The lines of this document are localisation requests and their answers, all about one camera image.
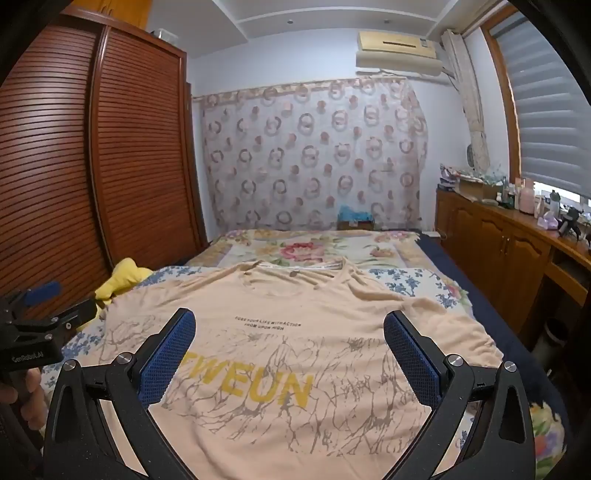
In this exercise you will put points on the pink bottle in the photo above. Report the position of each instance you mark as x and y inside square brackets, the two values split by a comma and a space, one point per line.
[527, 198]

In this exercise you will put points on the blue crumpled cloth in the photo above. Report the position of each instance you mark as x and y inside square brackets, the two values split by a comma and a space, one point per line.
[354, 213]

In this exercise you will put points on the wooden louvred wardrobe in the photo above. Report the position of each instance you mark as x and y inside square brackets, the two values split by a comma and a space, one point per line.
[138, 138]

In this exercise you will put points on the black mini tripod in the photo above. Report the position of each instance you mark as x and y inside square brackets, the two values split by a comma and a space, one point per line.
[571, 221]

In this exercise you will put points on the cardboard box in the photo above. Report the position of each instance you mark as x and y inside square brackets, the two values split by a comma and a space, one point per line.
[355, 225]

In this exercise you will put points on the navy mattress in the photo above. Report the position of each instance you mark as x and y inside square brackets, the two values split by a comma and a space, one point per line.
[489, 304]

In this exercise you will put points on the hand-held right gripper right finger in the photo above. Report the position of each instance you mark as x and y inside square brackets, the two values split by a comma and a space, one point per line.
[411, 360]

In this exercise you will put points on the wooden sideboard cabinet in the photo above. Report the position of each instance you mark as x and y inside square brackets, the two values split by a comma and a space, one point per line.
[503, 244]

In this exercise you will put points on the pile of clutter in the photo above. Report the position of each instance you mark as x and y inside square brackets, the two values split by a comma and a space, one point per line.
[471, 182]

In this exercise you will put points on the circle patterned curtain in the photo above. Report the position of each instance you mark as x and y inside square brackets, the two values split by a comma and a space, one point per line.
[300, 161]

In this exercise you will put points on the beige air conditioner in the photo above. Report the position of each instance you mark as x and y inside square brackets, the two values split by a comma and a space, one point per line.
[397, 50]

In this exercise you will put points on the grey window blind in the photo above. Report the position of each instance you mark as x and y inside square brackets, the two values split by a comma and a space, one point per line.
[545, 115]

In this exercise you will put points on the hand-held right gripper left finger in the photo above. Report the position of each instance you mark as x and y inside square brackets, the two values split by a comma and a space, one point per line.
[168, 360]

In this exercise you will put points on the person's left hand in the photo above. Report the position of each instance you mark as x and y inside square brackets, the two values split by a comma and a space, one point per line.
[30, 394]

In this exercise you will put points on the lace side curtain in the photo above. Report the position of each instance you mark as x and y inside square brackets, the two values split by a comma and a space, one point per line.
[475, 115]

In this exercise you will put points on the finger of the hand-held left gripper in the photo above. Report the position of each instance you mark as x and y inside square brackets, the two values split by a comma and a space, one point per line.
[44, 291]
[76, 311]

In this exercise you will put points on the yellow cloth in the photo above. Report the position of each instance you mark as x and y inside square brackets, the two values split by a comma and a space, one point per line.
[122, 277]

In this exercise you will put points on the beige printed t-shirt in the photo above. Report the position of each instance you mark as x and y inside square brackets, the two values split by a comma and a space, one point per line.
[286, 350]

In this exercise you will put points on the blue floral bed sheet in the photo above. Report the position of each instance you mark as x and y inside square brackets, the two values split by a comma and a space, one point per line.
[406, 279]

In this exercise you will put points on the dark waste bin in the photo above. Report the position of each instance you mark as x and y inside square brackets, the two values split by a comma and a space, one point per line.
[556, 337]

